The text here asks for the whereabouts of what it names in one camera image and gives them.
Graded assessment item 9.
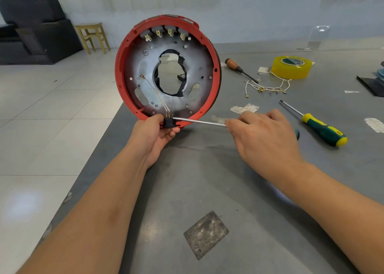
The person's right hand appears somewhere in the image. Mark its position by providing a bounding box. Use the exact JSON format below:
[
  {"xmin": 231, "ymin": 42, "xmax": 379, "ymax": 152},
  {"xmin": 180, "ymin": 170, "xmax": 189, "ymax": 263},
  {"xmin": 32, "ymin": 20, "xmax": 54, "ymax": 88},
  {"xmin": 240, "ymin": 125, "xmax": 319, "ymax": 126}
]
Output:
[{"xmin": 225, "ymin": 109, "xmax": 304, "ymax": 182}]

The person's left hand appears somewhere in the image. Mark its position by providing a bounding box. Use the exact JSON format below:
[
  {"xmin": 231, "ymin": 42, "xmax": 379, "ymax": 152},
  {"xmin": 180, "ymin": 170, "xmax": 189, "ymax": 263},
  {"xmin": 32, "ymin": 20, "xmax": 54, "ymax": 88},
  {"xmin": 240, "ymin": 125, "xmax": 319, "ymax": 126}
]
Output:
[{"xmin": 128, "ymin": 114, "xmax": 181, "ymax": 170}]

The teal handle screwdriver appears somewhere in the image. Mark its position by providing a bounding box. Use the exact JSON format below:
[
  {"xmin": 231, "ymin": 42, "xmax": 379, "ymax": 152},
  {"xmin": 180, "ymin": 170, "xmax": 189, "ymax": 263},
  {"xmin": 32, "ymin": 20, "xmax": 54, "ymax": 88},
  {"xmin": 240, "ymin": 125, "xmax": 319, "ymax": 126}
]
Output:
[{"xmin": 174, "ymin": 116, "xmax": 301, "ymax": 141}]

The green yellow handle screwdriver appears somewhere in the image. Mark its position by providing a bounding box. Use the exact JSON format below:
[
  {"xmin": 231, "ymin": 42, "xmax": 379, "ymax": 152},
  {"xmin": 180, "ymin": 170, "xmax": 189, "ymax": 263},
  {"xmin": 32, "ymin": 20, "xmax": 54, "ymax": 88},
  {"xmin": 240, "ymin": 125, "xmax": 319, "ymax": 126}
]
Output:
[{"xmin": 279, "ymin": 99, "xmax": 349, "ymax": 148}]

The red round appliance base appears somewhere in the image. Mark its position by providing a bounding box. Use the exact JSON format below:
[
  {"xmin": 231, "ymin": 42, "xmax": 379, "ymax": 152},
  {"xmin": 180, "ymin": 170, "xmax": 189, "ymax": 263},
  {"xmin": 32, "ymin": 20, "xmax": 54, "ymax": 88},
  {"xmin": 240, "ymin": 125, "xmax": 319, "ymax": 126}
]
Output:
[{"xmin": 114, "ymin": 14, "xmax": 222, "ymax": 128}]

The person's left forearm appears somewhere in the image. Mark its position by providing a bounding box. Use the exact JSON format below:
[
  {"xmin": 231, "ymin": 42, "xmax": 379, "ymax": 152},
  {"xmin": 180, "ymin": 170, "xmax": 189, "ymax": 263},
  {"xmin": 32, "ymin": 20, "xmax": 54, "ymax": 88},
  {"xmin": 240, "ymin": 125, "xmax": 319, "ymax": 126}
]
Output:
[{"xmin": 18, "ymin": 148, "xmax": 151, "ymax": 274}]

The person's right forearm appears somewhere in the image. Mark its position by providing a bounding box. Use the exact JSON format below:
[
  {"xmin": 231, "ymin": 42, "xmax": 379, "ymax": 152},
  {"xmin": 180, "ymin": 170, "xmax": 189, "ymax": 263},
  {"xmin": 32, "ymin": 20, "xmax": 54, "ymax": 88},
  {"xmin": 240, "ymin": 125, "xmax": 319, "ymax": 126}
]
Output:
[{"xmin": 279, "ymin": 163, "xmax": 384, "ymax": 274}]

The crumpled white tape piece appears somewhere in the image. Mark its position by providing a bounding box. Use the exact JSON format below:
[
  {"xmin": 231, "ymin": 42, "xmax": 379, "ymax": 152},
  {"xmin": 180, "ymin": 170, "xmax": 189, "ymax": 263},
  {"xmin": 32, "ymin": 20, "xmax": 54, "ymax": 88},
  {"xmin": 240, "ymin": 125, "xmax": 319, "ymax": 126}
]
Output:
[{"xmin": 230, "ymin": 103, "xmax": 260, "ymax": 115}]

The yellow tape roll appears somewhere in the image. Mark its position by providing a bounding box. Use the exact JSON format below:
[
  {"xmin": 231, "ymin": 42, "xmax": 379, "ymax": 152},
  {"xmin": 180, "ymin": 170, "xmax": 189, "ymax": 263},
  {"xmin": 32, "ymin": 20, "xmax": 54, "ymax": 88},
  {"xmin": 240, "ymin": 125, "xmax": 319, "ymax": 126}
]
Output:
[{"xmin": 270, "ymin": 55, "xmax": 314, "ymax": 80}]

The narrow white tape strip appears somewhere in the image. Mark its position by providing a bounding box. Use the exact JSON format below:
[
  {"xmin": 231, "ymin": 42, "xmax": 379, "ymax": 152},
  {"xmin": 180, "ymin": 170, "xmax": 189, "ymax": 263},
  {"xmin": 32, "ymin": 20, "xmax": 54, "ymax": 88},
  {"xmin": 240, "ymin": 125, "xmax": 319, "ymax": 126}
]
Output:
[{"xmin": 364, "ymin": 117, "xmax": 384, "ymax": 134}]

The black flat plate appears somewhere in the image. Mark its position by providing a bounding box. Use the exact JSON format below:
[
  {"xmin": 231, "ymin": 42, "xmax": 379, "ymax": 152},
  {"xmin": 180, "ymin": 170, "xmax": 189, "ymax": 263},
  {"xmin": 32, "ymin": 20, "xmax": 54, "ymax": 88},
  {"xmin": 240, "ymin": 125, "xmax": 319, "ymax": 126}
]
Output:
[{"xmin": 356, "ymin": 74, "xmax": 384, "ymax": 98}]

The small wooden stool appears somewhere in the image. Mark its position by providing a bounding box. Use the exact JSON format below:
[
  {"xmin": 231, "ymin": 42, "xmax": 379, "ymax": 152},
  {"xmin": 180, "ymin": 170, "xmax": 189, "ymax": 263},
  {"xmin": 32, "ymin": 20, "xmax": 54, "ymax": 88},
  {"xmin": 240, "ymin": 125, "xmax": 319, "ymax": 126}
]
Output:
[{"xmin": 74, "ymin": 23, "xmax": 111, "ymax": 54}]

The black armchair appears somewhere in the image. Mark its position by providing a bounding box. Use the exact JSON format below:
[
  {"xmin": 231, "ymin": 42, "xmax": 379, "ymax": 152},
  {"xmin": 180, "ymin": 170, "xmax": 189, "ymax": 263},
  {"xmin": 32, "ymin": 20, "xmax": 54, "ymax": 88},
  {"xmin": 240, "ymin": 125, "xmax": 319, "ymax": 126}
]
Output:
[{"xmin": 0, "ymin": 0, "xmax": 84, "ymax": 65}]

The orange handle screwdriver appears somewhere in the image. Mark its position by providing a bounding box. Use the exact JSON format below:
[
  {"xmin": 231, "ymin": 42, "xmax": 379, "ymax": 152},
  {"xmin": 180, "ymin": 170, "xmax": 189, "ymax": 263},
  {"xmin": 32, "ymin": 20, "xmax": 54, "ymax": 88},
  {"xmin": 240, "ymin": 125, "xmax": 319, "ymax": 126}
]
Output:
[{"xmin": 224, "ymin": 57, "xmax": 260, "ymax": 84}]

